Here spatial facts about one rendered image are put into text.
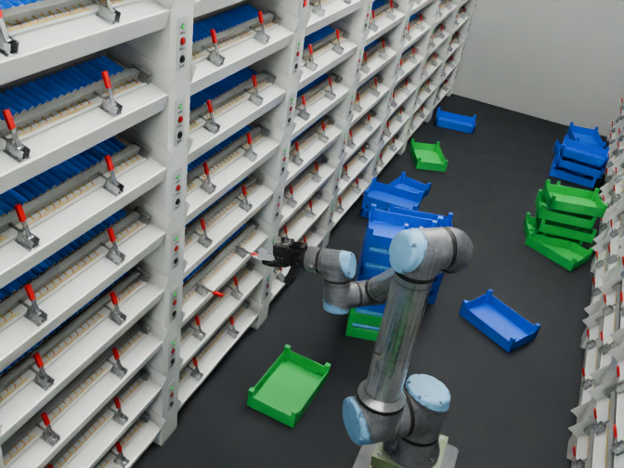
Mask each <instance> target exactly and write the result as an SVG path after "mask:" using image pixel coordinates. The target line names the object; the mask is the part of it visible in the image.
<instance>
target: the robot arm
mask: <svg viewBox="0 0 624 468"><path fill-rule="evenodd" d="M284 239H287V240H291V242H290V243H289V242H285V240H284ZM256 252H257V253H258V255H252V258H254V259H255V260H256V261H258V262H260V263H262V264H263V265H266V266H269V267H290V269H289V272H288V274H287V275H286V276H285V278H284V281H283V282H284V283H285V284H287V285H288V286H289V285H291V284H293V282H294V281H295V279H296V275H297V273H298V271H299V269H300V267H302V268H304V269H305V270H306V271H308V272H314V273H319V274H324V293H323V308H324V309H325V311H327V312H329V313H332V314H335V315H344V314H347V313H348V312H349V308H354V307H361V306H380V305H383V304H385V303H386V304H385V308H384V312H383V318H382V322H381V326H380V330H379V333H378V337H377V341H376V345H375V348H374V352H373V356H372V360H371V364H370V370H369V374H368V378H367V379H366V380H364V381H363V382H361V383H360V385H359V386H358V389H357V395H356V396H350V397H348V398H346V399H345V400H344V403H343V408H342V411H343V419H344V426H345V429H346V431H347V433H348V435H349V436H350V438H351V439H352V441H353V442H354V443H356V444H357V445H360V446H362V445H371V444H375V443H379V442H383V448H384V450H385V452H386V454H387V455H388V457H389V458H390V459H391V460H392V461H393V462H395V463H396V464H398V465H400V466H402V467H404V468H431V467H433V466H434V465H435V464H436V462H437V460H438V457H439V454H440V446H439V440H438V438H439V435H440V432H441V429H442V426H443V423H444V421H445V418H446V415H447V412H448V410H449V402H450V393H449V390H448V389H447V387H446V386H445V385H444V384H443V383H441V382H440V381H438V380H437V379H436V378H434V377H432V376H429V375H426V374H413V375H411V376H410V377H409V378H408V380H407V381H406V383H405V386H404V387H403V385H404V382H405V379H406V376H407V372H408V369H409V365H410V360H411V357H412V353H413V350H414V346H415V344H416V340H417V337H418V333H419V330H420V327H421V324H422V320H423V314H424V311H425V308H426V305H427V301H428V298H429V294H430V291H431V288H432V285H433V282H434V281H435V279H436V276H437V275H439V274H441V273H443V272H444V273H448V274H452V273H456V272H458V271H460V270H462V269H464V268H465V267H467V266H468V265H469V263H470V262H471V260H472V258H473V254H474V246H473V243H472V241H471V239H470V238H469V236H468V235H467V234H466V233H465V232H464V231H462V230H460V229H458V228H456V227H425V228H416V227H414V228H410V229H404V230H401V231H399V232H398V233H397V234H396V235H395V237H394V238H393V239H392V241H391V244H390V247H389V255H390V257H389V261H390V265H391V268H389V269H388V270H386V271H385V272H383V273H381V274H379V275H378V276H375V277H372V278H371V279H368V280H362V281H353V282H350V279H352V278H354V276H355V274H356V267H357V260H356V257H355V256H354V254H353V253H351V252H347V251H344V250H342V251H340V250H333V249H327V248H322V247H316V246H309V247H308V243H304V242H298V241H294V239H290V238H282V237H281V242H279V243H275V244H274V246H273V244H272V243H271V241H270V240H267V241H266V246H265V249H264V248H259V250H258V251H256ZM274 258H275V259H276V260H274Z"/></svg>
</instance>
